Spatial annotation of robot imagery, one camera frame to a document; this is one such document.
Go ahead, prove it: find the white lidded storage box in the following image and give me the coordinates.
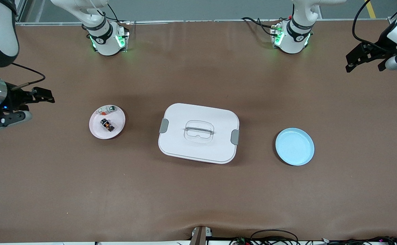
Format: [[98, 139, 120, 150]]
[[158, 103, 240, 165]]

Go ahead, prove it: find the black arm base cable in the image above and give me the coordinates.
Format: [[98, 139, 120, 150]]
[[241, 16, 282, 36], [95, 3, 132, 25]]

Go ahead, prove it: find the pink round plate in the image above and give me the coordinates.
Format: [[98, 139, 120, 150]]
[[89, 105, 126, 140]]

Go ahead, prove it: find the camera mount post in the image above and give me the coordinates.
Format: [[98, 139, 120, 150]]
[[190, 226, 213, 245]]

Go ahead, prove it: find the green white push button switch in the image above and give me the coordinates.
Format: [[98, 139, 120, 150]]
[[97, 105, 118, 117]]

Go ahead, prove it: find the black looped cable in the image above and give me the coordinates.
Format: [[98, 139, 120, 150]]
[[250, 229, 299, 245]]

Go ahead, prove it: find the black orange switch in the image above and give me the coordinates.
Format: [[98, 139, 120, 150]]
[[100, 118, 116, 132]]

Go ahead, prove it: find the black cable bundle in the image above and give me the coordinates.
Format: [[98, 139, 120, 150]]
[[323, 236, 397, 245]]

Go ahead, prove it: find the blue round plate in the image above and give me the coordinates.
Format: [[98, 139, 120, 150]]
[[275, 128, 315, 166]]

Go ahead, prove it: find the clear box lid handle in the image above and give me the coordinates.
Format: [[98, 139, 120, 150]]
[[184, 127, 215, 135]]

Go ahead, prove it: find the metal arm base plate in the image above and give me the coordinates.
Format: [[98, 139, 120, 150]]
[[270, 23, 313, 54], [89, 26, 130, 54]]

